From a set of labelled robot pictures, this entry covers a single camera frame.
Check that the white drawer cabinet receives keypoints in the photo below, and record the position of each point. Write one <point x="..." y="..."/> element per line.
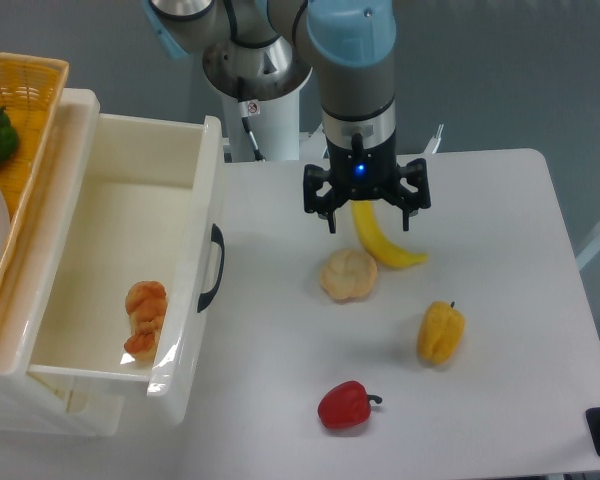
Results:
<point x="38" y="404"/>

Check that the yellow bell pepper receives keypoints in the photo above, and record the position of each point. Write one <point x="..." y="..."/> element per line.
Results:
<point x="440" y="333"/>

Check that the orange wicker basket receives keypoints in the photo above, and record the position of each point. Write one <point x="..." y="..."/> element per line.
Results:
<point x="30" y="90"/>

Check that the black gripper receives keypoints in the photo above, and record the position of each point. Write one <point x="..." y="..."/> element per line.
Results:
<point x="360" y="173"/>

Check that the round beige bread roll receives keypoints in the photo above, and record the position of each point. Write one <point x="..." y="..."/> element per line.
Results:
<point x="348" y="274"/>

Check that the yellow banana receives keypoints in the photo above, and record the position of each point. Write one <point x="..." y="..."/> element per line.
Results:
<point x="376" y="243"/>

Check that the white top drawer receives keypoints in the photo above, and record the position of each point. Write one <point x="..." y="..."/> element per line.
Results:
<point x="148" y="199"/>

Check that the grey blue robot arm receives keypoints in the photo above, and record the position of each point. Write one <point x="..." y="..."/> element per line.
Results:
<point x="349" y="46"/>

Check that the white table frame bracket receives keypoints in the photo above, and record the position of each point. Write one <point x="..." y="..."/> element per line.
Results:
<point x="435" y="141"/>

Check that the red bell pepper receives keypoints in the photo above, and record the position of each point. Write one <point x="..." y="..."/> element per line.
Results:
<point x="346" y="405"/>

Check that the black drawer handle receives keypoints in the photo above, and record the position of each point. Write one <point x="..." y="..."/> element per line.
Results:
<point x="216" y="267"/>

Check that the orange croissant bread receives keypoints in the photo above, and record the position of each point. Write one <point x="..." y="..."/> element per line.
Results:
<point x="146" y="306"/>

